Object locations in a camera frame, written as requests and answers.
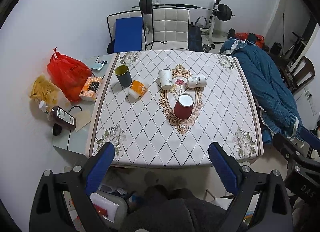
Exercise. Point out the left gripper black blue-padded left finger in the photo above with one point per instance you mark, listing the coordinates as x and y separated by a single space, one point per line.
49 210

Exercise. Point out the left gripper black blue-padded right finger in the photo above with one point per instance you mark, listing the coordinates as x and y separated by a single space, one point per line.
273 210

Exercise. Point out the dark red ribbed paper cup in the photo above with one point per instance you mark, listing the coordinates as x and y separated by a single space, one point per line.
184 106

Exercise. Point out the orange and white cup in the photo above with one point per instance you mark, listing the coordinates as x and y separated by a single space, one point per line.
138 87

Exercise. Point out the white floral paper cup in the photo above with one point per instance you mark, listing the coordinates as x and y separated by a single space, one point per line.
197 81

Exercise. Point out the dark green cup yellow inside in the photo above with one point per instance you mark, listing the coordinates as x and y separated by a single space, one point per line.
123 75

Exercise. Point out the plain white paper cup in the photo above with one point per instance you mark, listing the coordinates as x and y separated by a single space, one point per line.
165 76

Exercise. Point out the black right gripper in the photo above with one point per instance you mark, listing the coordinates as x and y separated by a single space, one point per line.
302 173

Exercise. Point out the white bag under table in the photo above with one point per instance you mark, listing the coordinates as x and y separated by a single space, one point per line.
111 208

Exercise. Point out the brown sauce bottle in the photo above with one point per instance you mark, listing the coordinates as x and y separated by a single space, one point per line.
59 116

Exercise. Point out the blue quilted jacket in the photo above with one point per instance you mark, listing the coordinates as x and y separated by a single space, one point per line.
277 106

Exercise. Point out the beige paper napkin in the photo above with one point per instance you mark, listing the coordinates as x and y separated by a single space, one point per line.
82 118

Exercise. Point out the small white-capped bottle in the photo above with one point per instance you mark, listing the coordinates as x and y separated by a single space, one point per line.
43 107

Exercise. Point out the yellow snack bag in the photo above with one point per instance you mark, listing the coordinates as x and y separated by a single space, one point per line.
44 90

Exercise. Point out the orange tissue pack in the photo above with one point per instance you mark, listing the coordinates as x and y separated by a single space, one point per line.
90 89

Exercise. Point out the red plastic bag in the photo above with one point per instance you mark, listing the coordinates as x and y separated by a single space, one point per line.
68 74

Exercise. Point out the dark wooden chair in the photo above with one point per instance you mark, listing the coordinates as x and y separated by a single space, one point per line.
300 76

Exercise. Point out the floral diamond-pattern tablecloth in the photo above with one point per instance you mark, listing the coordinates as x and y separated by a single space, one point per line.
163 109

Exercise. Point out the light blue booklet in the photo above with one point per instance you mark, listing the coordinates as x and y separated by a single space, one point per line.
98 65

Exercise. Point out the blue board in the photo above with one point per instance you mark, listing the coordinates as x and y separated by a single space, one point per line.
128 34

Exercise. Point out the white padded chair left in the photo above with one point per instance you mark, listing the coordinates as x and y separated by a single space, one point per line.
111 23

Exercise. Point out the white padded chair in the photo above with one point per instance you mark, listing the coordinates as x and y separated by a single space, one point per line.
111 23
169 29

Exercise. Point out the barbell with black weights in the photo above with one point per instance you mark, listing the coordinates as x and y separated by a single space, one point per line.
223 12

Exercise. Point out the white padded chair right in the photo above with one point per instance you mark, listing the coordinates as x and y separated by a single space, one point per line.
169 29

